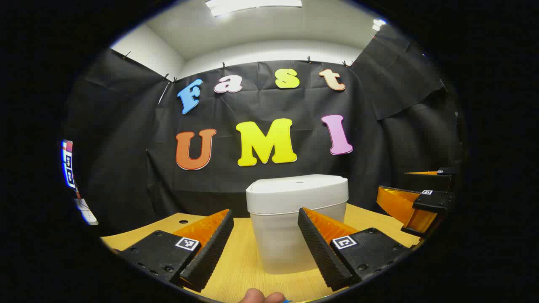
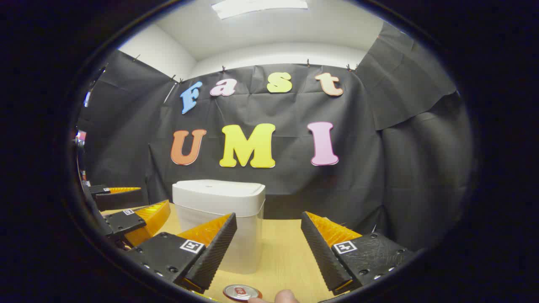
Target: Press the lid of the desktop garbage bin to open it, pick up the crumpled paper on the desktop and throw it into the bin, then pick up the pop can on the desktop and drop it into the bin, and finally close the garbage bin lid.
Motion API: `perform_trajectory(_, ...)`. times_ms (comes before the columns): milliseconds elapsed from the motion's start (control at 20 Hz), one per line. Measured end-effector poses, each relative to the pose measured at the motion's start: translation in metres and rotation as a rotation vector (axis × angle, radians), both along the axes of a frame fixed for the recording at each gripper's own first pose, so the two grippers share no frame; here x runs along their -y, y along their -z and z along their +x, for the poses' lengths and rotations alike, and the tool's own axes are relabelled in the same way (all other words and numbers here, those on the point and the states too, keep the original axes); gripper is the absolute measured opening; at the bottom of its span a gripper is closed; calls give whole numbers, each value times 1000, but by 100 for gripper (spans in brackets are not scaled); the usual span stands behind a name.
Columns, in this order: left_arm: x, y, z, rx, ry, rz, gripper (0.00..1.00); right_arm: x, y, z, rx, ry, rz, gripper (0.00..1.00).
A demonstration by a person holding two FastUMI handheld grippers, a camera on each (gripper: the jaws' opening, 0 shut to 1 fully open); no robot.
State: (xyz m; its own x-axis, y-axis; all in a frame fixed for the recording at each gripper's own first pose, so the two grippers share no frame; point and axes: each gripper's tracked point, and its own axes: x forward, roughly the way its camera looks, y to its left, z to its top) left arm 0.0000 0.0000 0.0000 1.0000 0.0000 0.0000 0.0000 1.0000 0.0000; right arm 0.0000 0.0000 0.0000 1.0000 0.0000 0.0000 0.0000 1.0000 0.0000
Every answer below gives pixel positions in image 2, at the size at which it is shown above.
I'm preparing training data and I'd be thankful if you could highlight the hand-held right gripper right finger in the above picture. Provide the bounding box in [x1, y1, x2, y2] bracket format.
[301, 211, 415, 296]

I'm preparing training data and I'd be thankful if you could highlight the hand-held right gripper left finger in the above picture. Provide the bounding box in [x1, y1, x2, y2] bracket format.
[125, 213, 237, 294]

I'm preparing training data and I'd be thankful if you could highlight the red pop can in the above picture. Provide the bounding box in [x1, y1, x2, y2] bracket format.
[223, 284, 263, 303]

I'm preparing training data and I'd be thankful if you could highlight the black backdrop cloth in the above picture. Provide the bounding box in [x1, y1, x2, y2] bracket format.
[78, 21, 474, 253]

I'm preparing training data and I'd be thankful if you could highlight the white desktop garbage bin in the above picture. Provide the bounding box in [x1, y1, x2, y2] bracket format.
[172, 180, 267, 275]

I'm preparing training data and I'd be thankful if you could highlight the wooden desktop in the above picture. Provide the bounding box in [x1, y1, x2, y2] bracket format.
[101, 201, 350, 303]

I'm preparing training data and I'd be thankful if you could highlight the ceiling light panel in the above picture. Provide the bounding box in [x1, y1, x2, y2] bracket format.
[211, 0, 309, 20]

